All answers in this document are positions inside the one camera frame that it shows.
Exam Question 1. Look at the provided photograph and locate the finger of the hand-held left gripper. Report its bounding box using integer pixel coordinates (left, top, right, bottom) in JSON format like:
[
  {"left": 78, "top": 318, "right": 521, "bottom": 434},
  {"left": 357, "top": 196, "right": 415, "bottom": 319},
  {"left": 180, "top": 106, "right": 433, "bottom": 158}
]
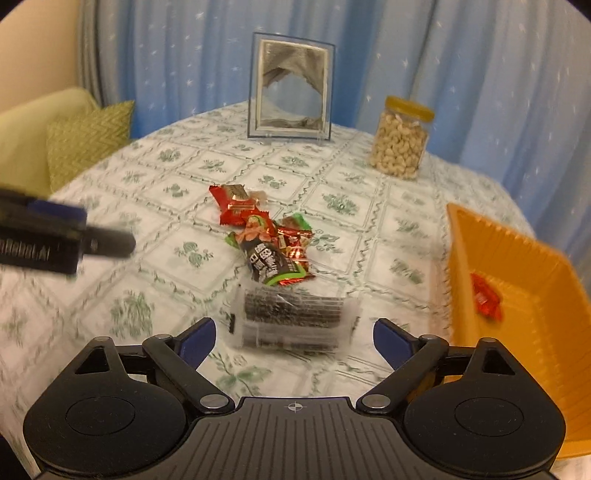
[{"left": 83, "top": 225, "right": 137, "bottom": 258}]

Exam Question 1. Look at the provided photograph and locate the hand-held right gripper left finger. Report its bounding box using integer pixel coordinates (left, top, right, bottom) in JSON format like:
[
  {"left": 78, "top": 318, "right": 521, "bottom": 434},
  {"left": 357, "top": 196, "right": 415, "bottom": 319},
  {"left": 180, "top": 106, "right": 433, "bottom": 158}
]
[{"left": 74, "top": 318, "right": 236, "bottom": 414}]

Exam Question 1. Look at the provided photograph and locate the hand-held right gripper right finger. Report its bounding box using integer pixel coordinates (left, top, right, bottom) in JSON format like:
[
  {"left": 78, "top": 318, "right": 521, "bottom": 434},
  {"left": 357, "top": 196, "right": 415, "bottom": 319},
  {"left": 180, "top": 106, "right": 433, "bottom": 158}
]
[{"left": 355, "top": 318, "right": 518, "bottom": 414}]

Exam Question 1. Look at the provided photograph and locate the clear packet of dark wafers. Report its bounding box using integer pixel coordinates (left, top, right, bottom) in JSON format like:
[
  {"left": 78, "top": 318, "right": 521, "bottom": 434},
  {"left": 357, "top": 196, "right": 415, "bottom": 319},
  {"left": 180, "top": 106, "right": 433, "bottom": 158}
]
[{"left": 228, "top": 283, "right": 362, "bottom": 352}]

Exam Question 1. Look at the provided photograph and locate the black green snack packet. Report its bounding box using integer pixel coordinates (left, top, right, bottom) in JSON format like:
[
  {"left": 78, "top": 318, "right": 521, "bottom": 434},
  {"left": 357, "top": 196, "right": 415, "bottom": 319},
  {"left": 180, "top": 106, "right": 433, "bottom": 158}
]
[{"left": 240, "top": 240, "right": 315, "bottom": 288}]

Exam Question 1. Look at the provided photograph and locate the red twisted wrapper candy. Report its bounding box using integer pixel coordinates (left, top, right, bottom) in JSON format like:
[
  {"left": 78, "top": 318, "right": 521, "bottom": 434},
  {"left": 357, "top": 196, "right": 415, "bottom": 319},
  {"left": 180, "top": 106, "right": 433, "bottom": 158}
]
[{"left": 470, "top": 271, "right": 504, "bottom": 320}]

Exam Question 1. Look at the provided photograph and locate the green red snack packet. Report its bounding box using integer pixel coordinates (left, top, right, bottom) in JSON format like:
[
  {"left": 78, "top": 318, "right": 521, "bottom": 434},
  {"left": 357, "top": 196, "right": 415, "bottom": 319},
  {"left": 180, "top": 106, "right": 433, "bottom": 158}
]
[{"left": 225, "top": 215, "right": 279, "bottom": 251}]

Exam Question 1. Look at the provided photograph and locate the red gold snack packet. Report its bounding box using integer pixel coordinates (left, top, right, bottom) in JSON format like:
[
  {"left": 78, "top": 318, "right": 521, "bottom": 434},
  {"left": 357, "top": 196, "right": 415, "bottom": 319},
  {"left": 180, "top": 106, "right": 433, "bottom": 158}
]
[{"left": 279, "top": 233, "right": 315, "bottom": 268}]

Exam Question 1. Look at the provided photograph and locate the small red candy bar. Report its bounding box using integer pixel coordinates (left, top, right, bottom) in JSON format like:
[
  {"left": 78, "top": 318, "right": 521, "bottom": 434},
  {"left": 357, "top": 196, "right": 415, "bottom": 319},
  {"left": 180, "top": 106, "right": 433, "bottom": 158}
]
[{"left": 209, "top": 184, "right": 271, "bottom": 228}]

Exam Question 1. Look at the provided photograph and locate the orange plastic tray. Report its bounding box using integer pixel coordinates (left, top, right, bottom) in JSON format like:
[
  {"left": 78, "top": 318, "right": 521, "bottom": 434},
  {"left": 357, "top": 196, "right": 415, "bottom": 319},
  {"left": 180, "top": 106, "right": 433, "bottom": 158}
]
[{"left": 445, "top": 202, "right": 591, "bottom": 462}]

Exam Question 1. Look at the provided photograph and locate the brown green snack packet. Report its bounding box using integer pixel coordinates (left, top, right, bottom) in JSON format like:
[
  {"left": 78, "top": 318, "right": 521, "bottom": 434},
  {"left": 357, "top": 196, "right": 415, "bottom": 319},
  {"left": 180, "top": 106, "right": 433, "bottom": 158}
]
[{"left": 277, "top": 213, "right": 314, "bottom": 237}]

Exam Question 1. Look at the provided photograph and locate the green floral tablecloth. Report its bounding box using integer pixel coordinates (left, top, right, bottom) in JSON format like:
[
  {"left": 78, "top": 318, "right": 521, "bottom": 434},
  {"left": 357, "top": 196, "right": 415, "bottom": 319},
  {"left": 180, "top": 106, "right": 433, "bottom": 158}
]
[{"left": 0, "top": 99, "right": 555, "bottom": 480}]

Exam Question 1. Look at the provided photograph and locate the yellow green sofa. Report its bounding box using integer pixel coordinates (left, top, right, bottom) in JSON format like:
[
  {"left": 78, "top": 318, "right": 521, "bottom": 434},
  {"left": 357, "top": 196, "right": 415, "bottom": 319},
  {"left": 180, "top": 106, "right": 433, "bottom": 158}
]
[{"left": 0, "top": 88, "right": 100, "bottom": 197}]

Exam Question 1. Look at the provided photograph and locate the yellow green woven cushion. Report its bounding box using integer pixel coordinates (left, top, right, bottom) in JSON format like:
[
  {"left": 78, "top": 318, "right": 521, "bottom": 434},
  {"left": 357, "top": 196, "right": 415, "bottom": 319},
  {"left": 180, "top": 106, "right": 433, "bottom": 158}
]
[{"left": 46, "top": 100, "right": 136, "bottom": 192}]

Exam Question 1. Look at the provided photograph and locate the cashew nut jar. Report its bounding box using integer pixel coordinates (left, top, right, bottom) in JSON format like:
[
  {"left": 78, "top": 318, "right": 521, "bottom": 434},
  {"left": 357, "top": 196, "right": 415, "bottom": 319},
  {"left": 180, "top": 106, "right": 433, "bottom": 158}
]
[{"left": 368, "top": 95, "right": 435, "bottom": 181}]

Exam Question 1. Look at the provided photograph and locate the blue star print curtain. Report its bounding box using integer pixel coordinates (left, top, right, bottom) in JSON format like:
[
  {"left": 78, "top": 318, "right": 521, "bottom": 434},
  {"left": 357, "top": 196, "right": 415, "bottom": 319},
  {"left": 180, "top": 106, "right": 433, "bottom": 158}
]
[{"left": 78, "top": 0, "right": 591, "bottom": 217}]

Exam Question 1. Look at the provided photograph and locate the sand art picture frame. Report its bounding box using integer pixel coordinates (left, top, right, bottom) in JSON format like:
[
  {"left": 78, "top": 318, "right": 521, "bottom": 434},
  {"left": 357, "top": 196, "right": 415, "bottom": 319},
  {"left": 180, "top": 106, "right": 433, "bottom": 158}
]
[{"left": 247, "top": 31, "right": 336, "bottom": 144}]

